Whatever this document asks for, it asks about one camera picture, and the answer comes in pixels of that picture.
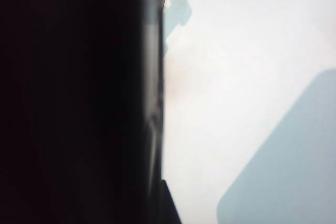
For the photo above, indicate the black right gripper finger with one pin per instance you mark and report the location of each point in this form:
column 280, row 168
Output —
column 170, row 208

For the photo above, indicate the black smartphone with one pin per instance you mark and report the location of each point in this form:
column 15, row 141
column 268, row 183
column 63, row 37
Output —
column 78, row 103

